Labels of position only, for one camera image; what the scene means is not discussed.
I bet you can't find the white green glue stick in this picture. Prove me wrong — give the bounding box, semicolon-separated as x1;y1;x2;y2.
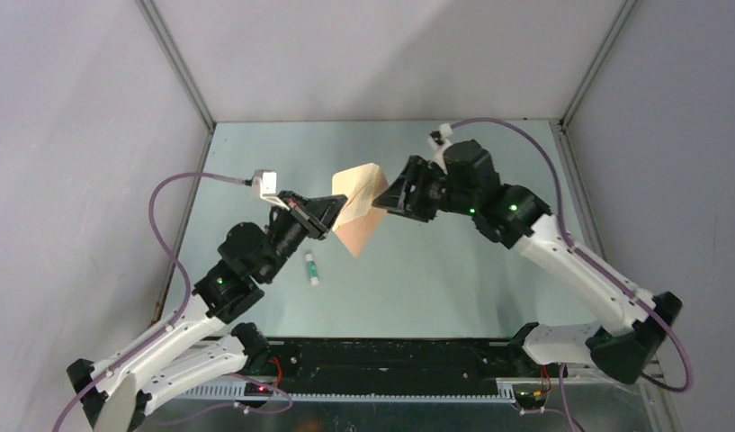
304;253;319;286

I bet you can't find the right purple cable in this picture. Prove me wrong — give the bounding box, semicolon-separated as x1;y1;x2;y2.
450;117;696;432

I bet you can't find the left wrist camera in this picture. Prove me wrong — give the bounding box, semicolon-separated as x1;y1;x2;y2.
250;169;285;208

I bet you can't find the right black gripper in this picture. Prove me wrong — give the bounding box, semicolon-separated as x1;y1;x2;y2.
373;156;478;223

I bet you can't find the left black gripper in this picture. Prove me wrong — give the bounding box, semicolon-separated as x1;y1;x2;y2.
258;190;347;282

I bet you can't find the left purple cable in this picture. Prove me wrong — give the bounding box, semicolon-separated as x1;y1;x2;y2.
50;173;297;432

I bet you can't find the tan paper envelope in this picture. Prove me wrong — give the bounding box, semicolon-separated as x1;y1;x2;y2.
331;163;389;257

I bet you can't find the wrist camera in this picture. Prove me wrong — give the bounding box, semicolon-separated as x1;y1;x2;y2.
427;123;453;173
250;169;285;208

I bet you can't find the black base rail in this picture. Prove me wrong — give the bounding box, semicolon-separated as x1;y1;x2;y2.
243;337;542;397

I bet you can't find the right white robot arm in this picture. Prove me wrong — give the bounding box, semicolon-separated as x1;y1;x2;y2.
372;140;682;384

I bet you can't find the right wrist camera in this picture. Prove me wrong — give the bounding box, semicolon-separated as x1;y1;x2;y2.
427;123;453;173

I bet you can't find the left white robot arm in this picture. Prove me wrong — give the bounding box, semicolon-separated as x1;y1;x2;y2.
67;191;348;431

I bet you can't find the purple cable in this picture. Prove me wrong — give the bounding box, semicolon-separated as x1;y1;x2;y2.
50;173;297;432
450;117;696;432

